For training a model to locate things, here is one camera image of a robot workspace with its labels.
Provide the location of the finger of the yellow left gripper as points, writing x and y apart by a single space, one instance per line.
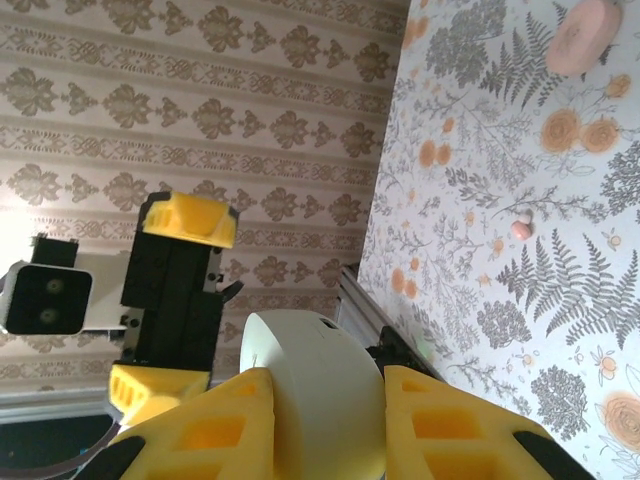
195 220
145 387

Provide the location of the pink earbud charging case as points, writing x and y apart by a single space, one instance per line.
580 35

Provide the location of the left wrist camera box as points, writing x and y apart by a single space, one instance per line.
45 300

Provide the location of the aluminium table edge rail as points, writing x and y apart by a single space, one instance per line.
354 296

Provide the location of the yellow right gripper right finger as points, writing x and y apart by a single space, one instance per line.
450 440

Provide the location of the aluminium frame post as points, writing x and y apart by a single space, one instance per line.
50 406

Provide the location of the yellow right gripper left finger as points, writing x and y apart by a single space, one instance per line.
210 440

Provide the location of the pale green earbud charging case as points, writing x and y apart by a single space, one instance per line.
320 390

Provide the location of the floral patterned table cover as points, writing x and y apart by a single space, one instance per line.
500 150

